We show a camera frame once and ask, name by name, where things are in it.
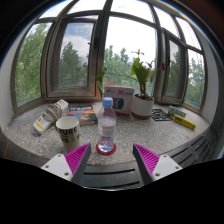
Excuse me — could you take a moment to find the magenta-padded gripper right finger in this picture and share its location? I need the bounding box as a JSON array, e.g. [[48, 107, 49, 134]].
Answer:
[[132, 143, 184, 186]]

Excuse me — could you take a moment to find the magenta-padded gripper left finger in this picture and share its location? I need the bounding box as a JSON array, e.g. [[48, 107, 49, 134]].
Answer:
[[40, 142, 93, 185]]

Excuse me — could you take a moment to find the clear blue-capped water bottle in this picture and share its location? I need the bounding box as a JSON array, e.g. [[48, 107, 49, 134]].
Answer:
[[96, 96, 118, 154]]

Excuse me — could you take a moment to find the white printed paper cup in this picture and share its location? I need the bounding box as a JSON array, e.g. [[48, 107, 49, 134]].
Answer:
[[55, 115, 82, 154]]

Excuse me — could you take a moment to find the flat round red coaster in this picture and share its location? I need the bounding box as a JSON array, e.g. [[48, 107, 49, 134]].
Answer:
[[95, 142, 118, 156]]

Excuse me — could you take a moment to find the dark slatted vent grille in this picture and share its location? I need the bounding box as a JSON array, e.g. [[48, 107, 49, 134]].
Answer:
[[0, 126, 224, 191]]

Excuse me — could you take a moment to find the colourful dark-covered book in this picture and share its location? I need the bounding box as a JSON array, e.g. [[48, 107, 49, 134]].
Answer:
[[67, 105, 99, 127]]

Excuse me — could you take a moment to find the black lattice trivet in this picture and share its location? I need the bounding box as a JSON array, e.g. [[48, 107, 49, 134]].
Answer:
[[150, 108, 174, 122]]

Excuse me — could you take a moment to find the long yellow glue box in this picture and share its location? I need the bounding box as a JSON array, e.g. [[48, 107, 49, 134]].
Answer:
[[172, 114, 197, 131]]

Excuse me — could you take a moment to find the coil of beige twine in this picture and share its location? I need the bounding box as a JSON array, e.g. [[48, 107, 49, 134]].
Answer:
[[44, 103, 65, 123]]

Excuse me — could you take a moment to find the potted plant in white pot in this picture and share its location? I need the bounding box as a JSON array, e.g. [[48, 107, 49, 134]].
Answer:
[[95, 48, 166, 120]]

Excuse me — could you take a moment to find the small green patterned box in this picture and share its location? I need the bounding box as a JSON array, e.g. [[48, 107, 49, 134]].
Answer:
[[167, 105, 188, 119]]

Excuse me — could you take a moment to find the red white filament spool box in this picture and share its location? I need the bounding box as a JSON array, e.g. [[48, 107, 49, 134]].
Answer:
[[103, 85, 135, 116]]

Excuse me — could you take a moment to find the brown framed bay window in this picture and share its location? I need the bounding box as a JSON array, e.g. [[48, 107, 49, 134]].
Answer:
[[9, 0, 208, 116]]

